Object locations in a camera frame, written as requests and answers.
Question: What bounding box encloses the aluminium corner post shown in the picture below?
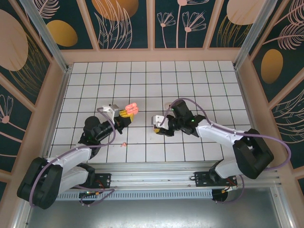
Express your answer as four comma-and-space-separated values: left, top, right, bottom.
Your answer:
233, 0, 280, 69
19, 0, 72, 73

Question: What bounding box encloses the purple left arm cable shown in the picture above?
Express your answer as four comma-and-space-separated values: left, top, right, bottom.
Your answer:
28, 106, 117, 209

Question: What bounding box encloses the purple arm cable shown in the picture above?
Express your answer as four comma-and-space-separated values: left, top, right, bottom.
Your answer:
159, 98, 292, 205
28, 106, 117, 209

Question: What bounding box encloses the grey metal sheet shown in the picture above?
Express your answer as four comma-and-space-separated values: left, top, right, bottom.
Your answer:
23, 187, 283, 228

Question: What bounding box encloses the coral pink charging case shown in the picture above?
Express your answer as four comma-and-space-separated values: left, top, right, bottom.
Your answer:
125, 103, 139, 115

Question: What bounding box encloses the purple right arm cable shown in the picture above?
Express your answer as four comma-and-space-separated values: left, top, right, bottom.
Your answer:
159, 98, 292, 205

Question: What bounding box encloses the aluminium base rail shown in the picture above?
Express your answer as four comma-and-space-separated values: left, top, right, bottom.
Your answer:
68, 162, 282, 192

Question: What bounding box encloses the grey slotted cable duct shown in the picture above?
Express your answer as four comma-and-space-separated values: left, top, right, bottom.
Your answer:
56, 190, 214, 200

